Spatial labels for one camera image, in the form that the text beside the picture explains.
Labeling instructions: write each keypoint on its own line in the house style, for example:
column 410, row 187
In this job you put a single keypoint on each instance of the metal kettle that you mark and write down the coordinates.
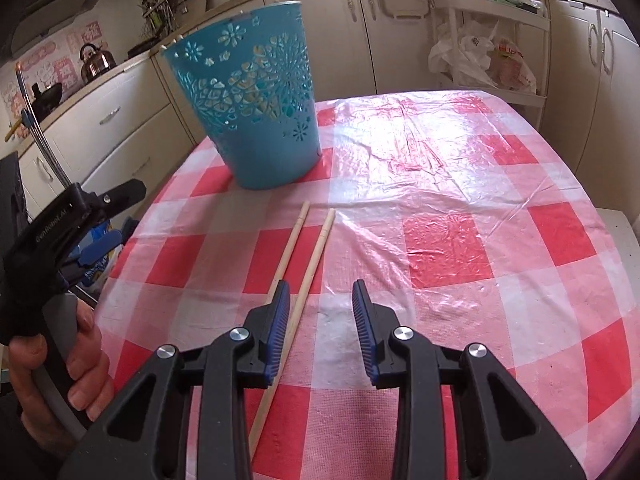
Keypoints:
column 95, row 67

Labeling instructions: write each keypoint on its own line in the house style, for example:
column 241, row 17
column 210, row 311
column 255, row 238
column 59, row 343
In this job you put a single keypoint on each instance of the wooden chopstick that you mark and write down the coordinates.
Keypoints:
column 295, row 240
column 320, row 250

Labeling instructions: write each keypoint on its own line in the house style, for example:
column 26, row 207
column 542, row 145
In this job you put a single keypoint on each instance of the red printed plastic bag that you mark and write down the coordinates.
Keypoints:
column 512, row 65

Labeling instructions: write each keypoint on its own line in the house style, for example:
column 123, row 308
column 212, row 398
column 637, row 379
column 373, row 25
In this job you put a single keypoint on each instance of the black pan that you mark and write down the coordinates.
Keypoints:
column 47, row 96

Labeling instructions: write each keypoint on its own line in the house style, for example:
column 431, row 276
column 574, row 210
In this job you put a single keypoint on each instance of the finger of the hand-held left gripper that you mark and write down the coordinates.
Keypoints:
column 125, row 192
column 102, row 247

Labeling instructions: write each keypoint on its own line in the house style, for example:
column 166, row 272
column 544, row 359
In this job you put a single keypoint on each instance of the wall utensil rack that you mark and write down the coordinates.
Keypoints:
column 167, row 2

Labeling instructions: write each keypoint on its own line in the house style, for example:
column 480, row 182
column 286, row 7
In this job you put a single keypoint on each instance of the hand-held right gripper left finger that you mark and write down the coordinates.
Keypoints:
column 281, row 320

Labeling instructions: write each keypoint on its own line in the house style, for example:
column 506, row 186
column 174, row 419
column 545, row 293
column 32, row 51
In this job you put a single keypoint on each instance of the cream base cabinets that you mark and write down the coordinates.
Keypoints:
column 125, row 125

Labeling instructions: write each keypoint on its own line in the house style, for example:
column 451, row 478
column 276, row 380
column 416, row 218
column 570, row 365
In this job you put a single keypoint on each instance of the white storage cart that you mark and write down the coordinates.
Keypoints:
column 537, row 50

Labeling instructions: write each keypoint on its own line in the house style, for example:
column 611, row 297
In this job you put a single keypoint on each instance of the blue perforated plastic basket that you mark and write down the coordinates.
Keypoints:
column 260, row 150

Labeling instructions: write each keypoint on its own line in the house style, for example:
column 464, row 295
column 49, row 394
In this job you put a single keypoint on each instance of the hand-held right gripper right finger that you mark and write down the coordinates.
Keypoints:
column 361, row 320

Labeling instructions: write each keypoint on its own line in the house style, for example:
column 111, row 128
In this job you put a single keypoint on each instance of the red white checked tablecloth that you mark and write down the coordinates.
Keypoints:
column 450, row 185

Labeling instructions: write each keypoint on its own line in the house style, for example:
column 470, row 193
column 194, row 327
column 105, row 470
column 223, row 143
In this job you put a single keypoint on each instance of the person's left hand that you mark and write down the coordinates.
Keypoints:
column 92, row 370

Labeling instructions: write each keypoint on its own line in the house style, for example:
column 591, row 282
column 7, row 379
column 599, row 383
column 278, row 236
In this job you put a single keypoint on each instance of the white plastic bag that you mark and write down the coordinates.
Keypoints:
column 462, row 57

